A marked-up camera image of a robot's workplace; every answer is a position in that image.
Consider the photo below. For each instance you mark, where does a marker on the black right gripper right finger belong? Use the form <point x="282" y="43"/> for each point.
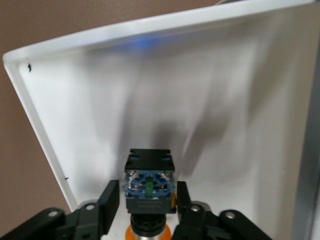
<point x="183" y="200"/>

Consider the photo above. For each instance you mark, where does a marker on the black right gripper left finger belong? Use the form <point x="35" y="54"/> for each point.
<point x="110" y="200"/>

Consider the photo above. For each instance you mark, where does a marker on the orange push button switch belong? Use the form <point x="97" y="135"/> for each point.
<point x="150" y="202"/>

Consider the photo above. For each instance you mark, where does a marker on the white plastic drawer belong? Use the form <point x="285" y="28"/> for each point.
<point x="212" y="100"/>

